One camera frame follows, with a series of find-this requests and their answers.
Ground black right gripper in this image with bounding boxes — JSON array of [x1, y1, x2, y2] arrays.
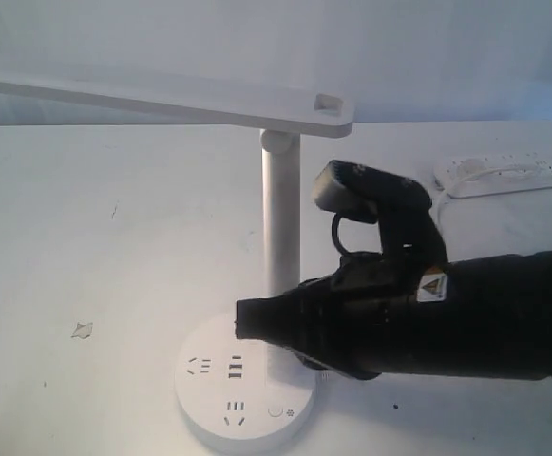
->
[[235, 251, 447, 380]]

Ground white desk lamp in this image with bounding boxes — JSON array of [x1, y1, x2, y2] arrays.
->
[[0, 69, 355, 455]]

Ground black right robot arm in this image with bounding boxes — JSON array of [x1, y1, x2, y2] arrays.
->
[[234, 251, 552, 381]]

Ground torn tape scrap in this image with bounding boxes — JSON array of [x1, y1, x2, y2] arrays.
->
[[70, 322, 93, 340]]

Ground white power strip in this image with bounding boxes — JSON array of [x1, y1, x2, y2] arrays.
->
[[433, 151, 552, 199]]

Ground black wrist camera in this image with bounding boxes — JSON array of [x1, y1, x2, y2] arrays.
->
[[312, 160, 448, 265]]

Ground white power cable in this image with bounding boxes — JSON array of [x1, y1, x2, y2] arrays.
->
[[320, 165, 542, 381]]

